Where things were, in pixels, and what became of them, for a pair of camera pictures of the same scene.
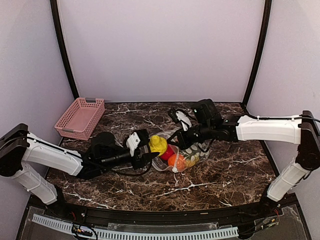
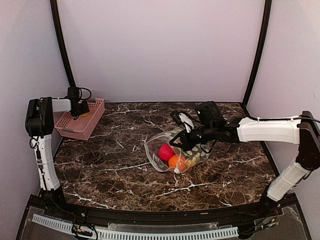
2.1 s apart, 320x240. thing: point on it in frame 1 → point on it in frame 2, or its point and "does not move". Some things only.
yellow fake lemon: [158, 144] → [84, 115]
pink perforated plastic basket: [81, 118] does not move
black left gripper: [146, 158] → [86, 109]
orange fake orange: [177, 161] does not move
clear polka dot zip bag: [171, 158] does not move
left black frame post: [54, 6] does not move
